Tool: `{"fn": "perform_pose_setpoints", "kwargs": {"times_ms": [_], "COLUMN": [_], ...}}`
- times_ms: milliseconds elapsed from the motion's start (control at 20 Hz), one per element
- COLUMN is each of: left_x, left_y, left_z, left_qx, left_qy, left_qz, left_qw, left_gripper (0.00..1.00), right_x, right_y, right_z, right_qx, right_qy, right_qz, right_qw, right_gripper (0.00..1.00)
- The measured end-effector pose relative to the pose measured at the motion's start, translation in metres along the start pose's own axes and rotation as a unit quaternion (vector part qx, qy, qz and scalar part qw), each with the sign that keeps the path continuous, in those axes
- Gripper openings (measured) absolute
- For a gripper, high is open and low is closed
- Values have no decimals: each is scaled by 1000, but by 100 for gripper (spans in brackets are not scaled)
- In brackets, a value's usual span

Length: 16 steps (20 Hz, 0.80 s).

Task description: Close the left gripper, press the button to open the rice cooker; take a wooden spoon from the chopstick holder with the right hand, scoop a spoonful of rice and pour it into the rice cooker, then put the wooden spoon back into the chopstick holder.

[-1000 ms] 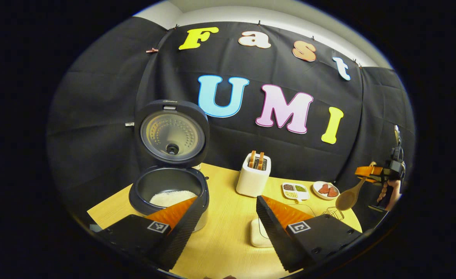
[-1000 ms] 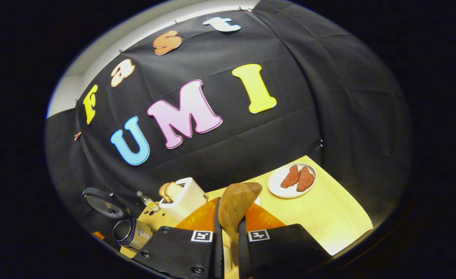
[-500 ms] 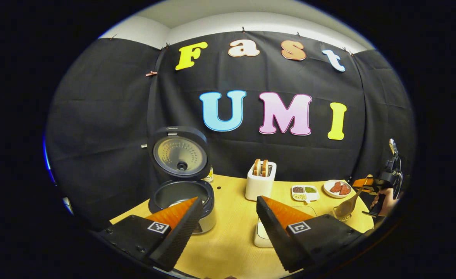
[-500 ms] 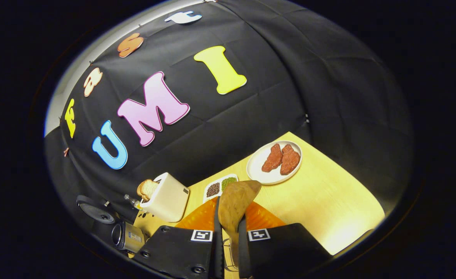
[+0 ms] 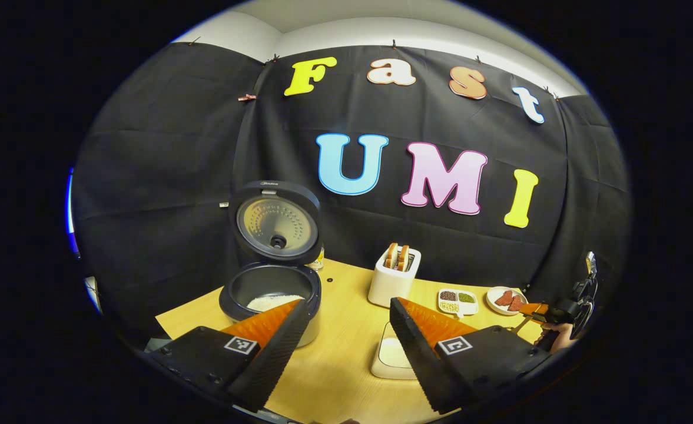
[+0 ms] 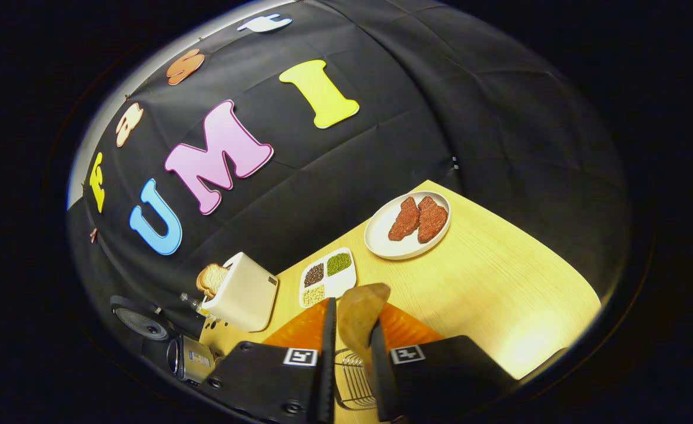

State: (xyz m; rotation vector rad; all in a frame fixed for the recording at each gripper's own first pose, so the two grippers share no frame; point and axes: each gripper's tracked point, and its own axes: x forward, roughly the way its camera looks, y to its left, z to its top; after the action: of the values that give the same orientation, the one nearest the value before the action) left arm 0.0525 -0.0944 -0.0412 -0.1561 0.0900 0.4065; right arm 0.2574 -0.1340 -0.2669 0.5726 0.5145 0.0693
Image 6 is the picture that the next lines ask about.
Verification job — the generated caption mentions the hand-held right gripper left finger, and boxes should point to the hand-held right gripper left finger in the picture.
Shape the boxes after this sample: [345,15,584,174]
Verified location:
[199,297,338,424]

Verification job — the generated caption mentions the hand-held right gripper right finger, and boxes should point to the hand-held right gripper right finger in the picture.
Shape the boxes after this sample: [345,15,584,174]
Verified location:
[370,303,518,423]

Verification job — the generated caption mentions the wire chopstick holder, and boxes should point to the wire chopstick holder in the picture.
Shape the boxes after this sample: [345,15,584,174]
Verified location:
[334,349,377,411]

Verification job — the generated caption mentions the wooden spoon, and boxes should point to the wooden spoon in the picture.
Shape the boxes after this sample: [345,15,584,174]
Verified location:
[337,283,392,377]

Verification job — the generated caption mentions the dark grey rice cooker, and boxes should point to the dark grey rice cooker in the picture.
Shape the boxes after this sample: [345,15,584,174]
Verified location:
[110,294,217,386]

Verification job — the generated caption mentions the white divided bean dish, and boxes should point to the white divided bean dish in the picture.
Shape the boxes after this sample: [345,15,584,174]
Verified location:
[299,247,357,309]

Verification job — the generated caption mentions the white toaster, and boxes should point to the white toaster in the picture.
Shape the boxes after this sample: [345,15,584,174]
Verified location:
[202,252,279,332]

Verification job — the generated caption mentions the round white plate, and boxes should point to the round white plate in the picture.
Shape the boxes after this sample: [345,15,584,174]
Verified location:
[364,190,452,261]

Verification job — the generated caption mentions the toast slice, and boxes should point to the toast slice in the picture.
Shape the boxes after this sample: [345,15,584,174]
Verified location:
[196,263,230,299]

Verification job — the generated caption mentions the small glass bottle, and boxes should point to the small glass bottle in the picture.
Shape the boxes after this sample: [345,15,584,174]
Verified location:
[180,293,211,317]

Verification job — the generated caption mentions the red meat piece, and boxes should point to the red meat piece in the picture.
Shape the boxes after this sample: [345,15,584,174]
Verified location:
[417,196,449,244]
[388,196,420,241]

